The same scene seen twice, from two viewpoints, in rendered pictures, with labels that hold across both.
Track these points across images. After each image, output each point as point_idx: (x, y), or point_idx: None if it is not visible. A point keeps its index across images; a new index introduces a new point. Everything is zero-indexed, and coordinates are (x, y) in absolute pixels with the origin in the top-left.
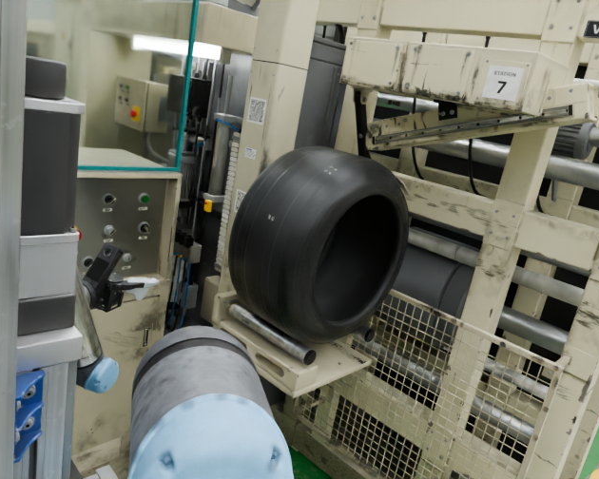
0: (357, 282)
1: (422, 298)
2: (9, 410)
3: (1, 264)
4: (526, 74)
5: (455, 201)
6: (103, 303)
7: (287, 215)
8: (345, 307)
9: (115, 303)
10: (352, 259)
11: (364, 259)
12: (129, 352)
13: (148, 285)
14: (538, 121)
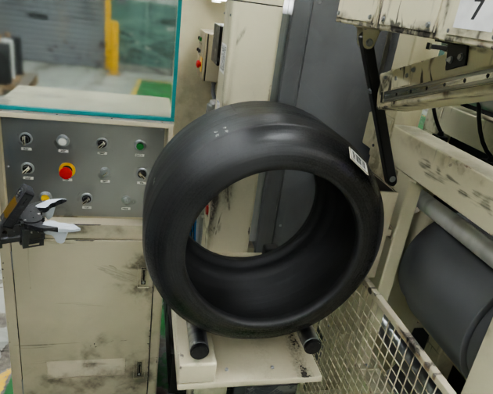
0: (329, 276)
1: (452, 317)
2: None
3: None
4: None
5: (490, 194)
6: (21, 239)
7: (159, 180)
8: (302, 302)
9: (38, 241)
10: (336, 246)
11: (345, 249)
12: (127, 286)
13: (64, 231)
14: None
